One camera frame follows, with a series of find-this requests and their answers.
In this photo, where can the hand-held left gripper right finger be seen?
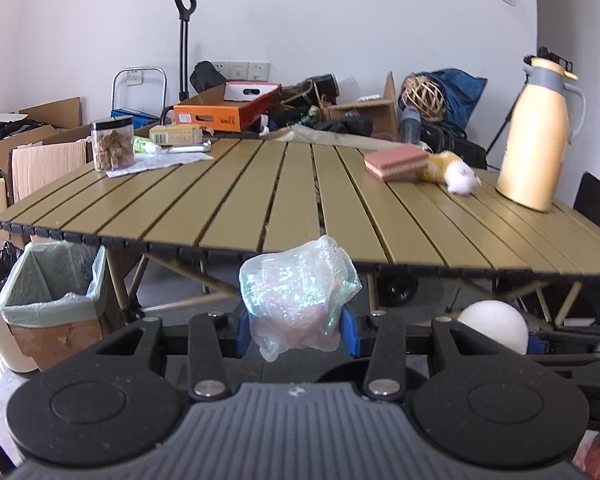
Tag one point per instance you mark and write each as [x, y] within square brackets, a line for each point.
[348, 332]

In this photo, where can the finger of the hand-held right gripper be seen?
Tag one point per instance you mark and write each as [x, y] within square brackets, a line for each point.
[536, 345]
[580, 360]

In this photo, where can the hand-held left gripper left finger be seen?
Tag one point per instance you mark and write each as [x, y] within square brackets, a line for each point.
[243, 335]

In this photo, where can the white ball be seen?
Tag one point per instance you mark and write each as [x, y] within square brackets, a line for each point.
[495, 325]

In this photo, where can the iridescent plastic bag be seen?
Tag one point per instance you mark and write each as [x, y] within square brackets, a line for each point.
[295, 300]

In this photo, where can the pink sponge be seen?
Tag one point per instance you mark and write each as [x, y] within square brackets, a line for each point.
[395, 162]

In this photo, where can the white yellow plush toy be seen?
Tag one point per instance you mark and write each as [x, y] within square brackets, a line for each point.
[460, 177]

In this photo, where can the person's right hand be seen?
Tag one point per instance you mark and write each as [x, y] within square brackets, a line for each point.
[597, 457]

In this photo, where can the olive folding table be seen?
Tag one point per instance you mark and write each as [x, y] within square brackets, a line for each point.
[280, 195]

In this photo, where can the black folding chair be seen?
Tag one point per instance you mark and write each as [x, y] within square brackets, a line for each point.
[597, 200]

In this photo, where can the cardboard box with green liner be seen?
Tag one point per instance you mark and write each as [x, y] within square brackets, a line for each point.
[55, 345]

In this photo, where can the white paper sheet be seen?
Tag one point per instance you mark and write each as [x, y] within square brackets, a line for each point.
[165, 161]

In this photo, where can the silver tube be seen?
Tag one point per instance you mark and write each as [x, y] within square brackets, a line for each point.
[190, 148]

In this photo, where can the yellow thermos jug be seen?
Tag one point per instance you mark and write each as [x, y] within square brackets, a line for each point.
[530, 150]

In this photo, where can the small yellow box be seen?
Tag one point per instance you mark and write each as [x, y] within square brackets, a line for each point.
[175, 135]

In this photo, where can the green tube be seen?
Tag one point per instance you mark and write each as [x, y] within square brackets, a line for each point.
[145, 146]

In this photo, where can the grey hair dryer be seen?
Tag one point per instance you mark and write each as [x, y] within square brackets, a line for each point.
[410, 125]

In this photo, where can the brown cardboard box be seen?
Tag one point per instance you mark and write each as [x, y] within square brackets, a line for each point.
[365, 115]

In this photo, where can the black duffel bag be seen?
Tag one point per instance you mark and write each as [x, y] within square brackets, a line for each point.
[455, 140]

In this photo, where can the orange cardboard box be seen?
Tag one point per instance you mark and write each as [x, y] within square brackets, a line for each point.
[215, 115]

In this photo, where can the dark clothes pile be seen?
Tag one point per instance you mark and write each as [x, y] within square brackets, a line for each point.
[300, 115]

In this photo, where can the clear jar with snacks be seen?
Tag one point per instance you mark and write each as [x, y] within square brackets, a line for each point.
[112, 147]

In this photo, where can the white flat box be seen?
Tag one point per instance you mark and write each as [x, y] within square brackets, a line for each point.
[250, 92]

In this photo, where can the blue flat box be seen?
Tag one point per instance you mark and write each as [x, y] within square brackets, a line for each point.
[135, 117]

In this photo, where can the bin with black bag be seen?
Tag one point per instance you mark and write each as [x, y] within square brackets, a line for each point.
[0, 330]

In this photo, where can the wicker ball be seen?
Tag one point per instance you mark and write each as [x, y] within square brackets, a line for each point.
[422, 97]

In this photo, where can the black box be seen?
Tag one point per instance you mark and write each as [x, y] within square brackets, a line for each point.
[325, 82]

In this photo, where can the blue bag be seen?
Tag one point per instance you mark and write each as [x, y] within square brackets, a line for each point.
[462, 95]

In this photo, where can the corrugated cardboard box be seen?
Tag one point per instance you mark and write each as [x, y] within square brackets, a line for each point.
[45, 165]

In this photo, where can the black cap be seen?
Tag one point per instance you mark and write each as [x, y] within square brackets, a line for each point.
[207, 75]

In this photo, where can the open cardboard box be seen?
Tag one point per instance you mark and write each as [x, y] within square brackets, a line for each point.
[55, 110]

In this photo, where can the white wall socket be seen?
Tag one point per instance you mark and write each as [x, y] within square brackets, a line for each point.
[239, 71]
[259, 71]
[135, 77]
[222, 71]

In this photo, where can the white metal frame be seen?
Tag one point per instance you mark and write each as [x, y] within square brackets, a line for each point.
[140, 69]

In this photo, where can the black camera tripod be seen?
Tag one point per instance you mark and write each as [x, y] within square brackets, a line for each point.
[550, 55]

